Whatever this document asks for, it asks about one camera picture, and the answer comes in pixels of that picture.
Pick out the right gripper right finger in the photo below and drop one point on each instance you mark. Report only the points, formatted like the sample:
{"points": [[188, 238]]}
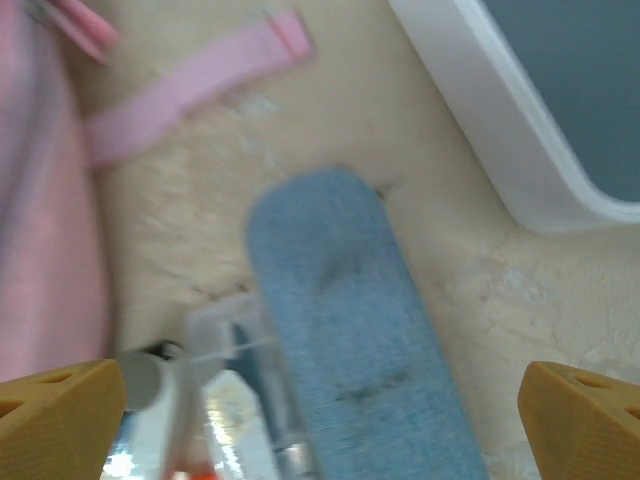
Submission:
{"points": [[585, 430]]}

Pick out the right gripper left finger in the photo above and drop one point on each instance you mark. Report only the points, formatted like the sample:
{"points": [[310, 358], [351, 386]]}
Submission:
{"points": [[55, 430]]}

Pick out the clear plastic case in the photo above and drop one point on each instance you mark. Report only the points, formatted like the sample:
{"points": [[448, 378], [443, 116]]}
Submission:
{"points": [[235, 380]]}

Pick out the pink school backpack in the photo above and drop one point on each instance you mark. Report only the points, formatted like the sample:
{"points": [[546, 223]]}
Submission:
{"points": [[45, 200]]}

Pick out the blue felt pencil case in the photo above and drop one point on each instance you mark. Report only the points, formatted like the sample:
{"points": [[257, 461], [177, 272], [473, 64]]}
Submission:
{"points": [[360, 325]]}

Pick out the white grey tissue box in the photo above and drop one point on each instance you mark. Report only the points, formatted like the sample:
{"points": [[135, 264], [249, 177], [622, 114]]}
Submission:
{"points": [[500, 100]]}

